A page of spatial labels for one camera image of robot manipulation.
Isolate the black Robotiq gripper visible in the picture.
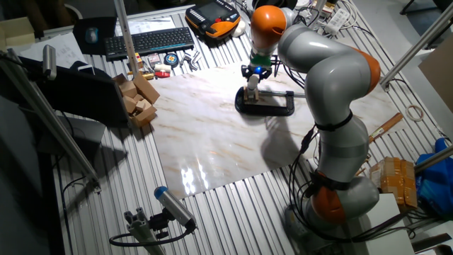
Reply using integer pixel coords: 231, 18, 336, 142
241, 62, 273, 81

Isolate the black metal C-clamp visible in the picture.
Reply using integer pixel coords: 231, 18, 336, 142
234, 86, 307, 118

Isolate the white egg shaped object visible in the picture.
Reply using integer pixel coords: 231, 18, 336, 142
231, 19, 247, 38

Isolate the black orange teach pendant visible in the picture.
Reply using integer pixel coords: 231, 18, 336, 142
184, 0, 242, 40

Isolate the marble pattern table sheet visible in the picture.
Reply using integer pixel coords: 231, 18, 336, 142
149, 58, 406, 200

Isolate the white power strip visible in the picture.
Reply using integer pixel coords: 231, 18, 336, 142
324, 8, 350, 35

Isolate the small printed card box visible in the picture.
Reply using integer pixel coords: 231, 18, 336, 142
147, 52, 162, 70

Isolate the brass pipe fitting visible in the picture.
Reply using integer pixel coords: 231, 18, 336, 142
127, 72, 156, 81

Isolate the open brown cardboard box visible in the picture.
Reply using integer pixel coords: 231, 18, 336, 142
112, 72, 161, 128

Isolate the black computer keyboard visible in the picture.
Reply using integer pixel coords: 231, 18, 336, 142
103, 26, 195, 62

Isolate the white printed paper sheet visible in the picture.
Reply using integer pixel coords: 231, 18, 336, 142
115, 16, 177, 36

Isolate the black mouse pad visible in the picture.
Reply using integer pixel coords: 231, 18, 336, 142
72, 16, 117, 56

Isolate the dark computer mouse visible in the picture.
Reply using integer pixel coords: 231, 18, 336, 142
84, 27, 99, 45

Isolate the black laptop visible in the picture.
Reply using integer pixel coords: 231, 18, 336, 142
19, 56, 130, 157

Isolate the brown taped cardboard package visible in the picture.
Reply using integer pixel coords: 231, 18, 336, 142
369, 157, 418, 210

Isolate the brown cardboard sheet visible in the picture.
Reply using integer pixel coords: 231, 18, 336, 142
418, 44, 453, 114

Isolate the white paper stack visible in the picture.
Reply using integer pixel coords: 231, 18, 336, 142
19, 32, 88, 69

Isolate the short aluminium profile stub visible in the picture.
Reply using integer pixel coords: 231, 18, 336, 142
123, 207, 167, 255

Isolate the blue plastic bag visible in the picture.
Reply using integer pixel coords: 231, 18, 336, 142
415, 137, 453, 217

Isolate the long slanted aluminium profile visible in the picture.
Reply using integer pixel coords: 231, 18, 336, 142
0, 49, 102, 194

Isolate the beige foam box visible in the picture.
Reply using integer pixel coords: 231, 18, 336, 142
0, 16, 36, 49

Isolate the upright aluminium post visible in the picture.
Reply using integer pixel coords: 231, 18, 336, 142
309, 0, 327, 28

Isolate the tall aluminium frame post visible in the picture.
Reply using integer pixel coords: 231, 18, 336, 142
113, 0, 139, 77

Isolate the hammer with wooden handle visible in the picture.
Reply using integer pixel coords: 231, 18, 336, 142
367, 112, 405, 145

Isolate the beige rubber ring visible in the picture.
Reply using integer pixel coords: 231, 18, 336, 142
406, 104, 425, 123

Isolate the silver camera blue cap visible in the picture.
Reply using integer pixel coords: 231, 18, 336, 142
154, 186, 197, 230

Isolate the slanted aluminium frame brace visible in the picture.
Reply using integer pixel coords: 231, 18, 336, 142
380, 3, 453, 92

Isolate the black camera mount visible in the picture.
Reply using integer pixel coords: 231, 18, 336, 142
148, 208, 171, 240

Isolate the aluminium frame bar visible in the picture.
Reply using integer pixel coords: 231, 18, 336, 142
413, 144, 453, 174

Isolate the black camera cable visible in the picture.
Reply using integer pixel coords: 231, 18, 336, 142
108, 226, 197, 248

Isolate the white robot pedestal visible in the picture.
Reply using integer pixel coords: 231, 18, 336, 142
348, 193, 417, 255

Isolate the silver depth camera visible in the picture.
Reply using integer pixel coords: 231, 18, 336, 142
42, 44, 57, 81

